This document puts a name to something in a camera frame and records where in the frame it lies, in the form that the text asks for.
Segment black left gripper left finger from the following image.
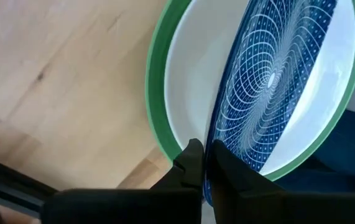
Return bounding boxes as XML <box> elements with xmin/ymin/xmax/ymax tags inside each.
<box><xmin>42</xmin><ymin>138</ymin><xmax>205</xmax><ymax>224</ymax></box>

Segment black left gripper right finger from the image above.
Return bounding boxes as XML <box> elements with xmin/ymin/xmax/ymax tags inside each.
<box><xmin>210</xmin><ymin>139</ymin><xmax>355</xmax><ymax>224</ymax></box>

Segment blue patterned plate white underside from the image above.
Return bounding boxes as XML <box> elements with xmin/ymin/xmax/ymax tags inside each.
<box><xmin>202</xmin><ymin>0</ymin><xmax>339</xmax><ymax>206</ymax></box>

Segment green bowl white inside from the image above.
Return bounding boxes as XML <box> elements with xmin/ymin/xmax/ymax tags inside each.
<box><xmin>145</xmin><ymin>0</ymin><xmax>355</xmax><ymax>182</ymax></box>

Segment black table frame rail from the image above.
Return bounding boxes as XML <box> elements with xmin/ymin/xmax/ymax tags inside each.
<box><xmin>0</xmin><ymin>154</ymin><xmax>57</xmax><ymax>218</ymax></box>

